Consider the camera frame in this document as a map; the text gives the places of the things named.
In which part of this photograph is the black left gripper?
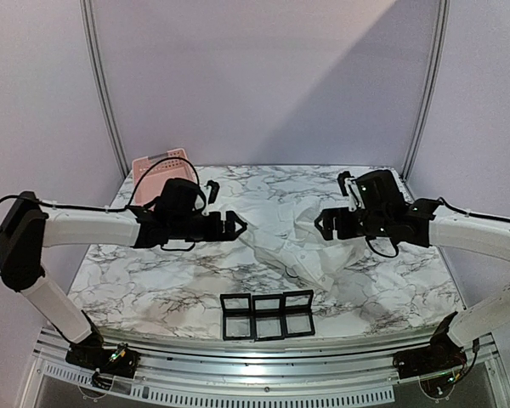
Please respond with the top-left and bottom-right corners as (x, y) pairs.
(171, 210), (247, 243)

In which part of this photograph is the white button shirt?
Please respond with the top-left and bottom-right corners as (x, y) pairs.
(207, 195), (369, 294)

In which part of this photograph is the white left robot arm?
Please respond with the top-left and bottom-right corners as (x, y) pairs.
(0, 178), (247, 378)

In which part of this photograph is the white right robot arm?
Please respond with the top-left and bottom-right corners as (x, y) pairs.
(314, 169), (510, 385)

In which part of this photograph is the left black display case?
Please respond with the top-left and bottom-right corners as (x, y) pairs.
(219, 293), (255, 341)

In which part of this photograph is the black display case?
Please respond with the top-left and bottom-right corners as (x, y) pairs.
(252, 294), (285, 342)
(219, 293), (255, 341)
(283, 290), (315, 338)

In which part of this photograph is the middle black display case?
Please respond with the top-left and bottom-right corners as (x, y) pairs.
(252, 294), (285, 342)

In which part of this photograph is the pink plastic basket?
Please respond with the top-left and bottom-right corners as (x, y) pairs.
(132, 148), (196, 206)

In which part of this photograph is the right black display case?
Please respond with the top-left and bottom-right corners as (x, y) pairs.
(283, 290), (315, 338)

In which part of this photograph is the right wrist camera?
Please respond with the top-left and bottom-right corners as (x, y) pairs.
(337, 171), (360, 211)

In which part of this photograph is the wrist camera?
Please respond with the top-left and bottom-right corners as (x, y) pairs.
(337, 171), (360, 211)
(203, 180), (220, 213)

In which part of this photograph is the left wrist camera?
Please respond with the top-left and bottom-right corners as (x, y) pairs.
(203, 180), (220, 213)

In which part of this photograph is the aluminium front rail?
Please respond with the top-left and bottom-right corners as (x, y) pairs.
(21, 328), (510, 407)

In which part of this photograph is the left aluminium frame post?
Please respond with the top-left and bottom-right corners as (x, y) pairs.
(80, 0), (129, 178)

